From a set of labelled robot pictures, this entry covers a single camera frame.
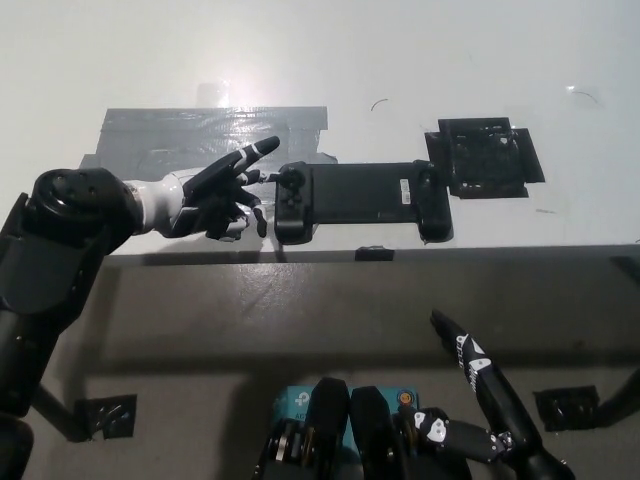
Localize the teal cardboard router box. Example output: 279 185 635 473
277 384 419 451

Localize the square black tape patch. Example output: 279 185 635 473
423 117 545 201

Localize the black metal table leg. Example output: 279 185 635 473
35 382 84 442
598 363 640 430

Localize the small black tape strip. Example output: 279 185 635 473
354 244 395 263

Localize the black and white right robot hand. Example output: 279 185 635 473
405 308 546 464

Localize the black game controller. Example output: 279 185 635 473
272 160 454 246

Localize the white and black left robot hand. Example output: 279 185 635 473
127 135 281 242

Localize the large grey duct tape patch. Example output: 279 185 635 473
79 105 330 209

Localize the black floor tape patch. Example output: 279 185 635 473
532 384 600 433
73 394 139 442

